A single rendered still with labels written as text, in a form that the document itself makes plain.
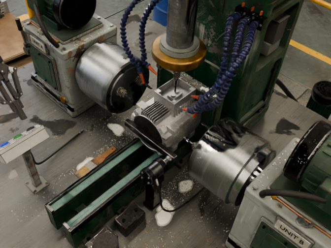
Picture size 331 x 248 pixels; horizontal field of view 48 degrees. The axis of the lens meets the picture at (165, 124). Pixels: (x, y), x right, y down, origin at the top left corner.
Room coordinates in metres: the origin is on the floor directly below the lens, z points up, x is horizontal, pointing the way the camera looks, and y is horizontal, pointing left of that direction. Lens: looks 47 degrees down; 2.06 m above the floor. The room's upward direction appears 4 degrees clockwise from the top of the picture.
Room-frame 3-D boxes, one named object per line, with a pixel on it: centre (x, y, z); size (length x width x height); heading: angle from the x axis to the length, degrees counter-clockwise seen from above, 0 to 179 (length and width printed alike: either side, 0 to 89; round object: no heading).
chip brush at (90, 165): (0.92, 0.27, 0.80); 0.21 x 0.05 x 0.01; 143
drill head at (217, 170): (0.78, -0.25, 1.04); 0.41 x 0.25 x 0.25; 50
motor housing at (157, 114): (0.99, 0.00, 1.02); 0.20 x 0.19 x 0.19; 140
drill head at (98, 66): (1.22, 0.27, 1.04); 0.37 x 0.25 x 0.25; 50
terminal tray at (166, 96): (1.02, -0.03, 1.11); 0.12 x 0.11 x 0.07; 140
